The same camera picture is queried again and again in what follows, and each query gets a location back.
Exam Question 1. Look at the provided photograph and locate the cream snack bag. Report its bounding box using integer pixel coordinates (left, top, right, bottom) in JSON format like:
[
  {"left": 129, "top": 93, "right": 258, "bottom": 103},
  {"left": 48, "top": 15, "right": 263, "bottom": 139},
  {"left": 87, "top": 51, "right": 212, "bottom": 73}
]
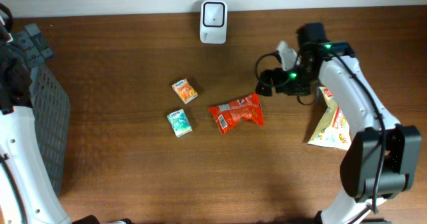
[{"left": 308, "top": 87, "right": 352, "bottom": 151}]

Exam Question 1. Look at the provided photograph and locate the red snack bag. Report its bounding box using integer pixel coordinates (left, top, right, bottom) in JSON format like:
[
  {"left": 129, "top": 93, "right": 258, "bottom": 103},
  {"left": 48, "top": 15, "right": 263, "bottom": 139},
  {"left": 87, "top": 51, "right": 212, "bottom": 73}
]
[{"left": 208, "top": 93, "right": 264, "bottom": 134}]

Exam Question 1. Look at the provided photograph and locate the orange tissue pack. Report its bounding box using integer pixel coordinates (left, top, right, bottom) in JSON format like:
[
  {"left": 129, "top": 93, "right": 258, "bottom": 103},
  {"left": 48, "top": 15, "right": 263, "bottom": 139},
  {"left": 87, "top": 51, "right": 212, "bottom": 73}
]
[{"left": 172, "top": 79, "right": 198, "bottom": 104}]

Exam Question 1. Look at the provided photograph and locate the green tissue pack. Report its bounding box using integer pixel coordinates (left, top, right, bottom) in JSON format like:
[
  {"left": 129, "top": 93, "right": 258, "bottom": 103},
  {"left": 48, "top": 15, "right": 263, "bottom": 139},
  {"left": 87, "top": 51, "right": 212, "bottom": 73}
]
[{"left": 167, "top": 109, "right": 192, "bottom": 137}]

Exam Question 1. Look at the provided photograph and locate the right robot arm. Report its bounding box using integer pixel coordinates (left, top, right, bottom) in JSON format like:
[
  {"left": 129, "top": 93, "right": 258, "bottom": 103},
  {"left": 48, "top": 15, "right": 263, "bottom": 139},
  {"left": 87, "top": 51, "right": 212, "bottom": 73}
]
[{"left": 255, "top": 23, "right": 422, "bottom": 224}]

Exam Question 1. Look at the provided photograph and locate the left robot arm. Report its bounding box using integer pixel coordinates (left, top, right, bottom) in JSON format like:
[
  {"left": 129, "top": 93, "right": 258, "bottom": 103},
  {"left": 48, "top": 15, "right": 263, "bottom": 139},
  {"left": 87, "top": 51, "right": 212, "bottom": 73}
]
[{"left": 1, "top": 5, "right": 72, "bottom": 223}]

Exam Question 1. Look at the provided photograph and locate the white barcode scanner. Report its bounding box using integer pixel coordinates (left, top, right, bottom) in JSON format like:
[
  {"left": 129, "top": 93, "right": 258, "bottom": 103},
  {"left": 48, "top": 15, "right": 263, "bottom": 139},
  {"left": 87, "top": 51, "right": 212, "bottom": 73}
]
[{"left": 199, "top": 0, "right": 228, "bottom": 44}]

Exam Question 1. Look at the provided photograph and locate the grey plastic mesh basket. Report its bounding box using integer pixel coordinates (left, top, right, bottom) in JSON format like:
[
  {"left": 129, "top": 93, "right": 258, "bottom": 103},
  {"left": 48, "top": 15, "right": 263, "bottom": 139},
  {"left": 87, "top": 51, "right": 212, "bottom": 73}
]
[{"left": 30, "top": 64, "right": 71, "bottom": 195}]

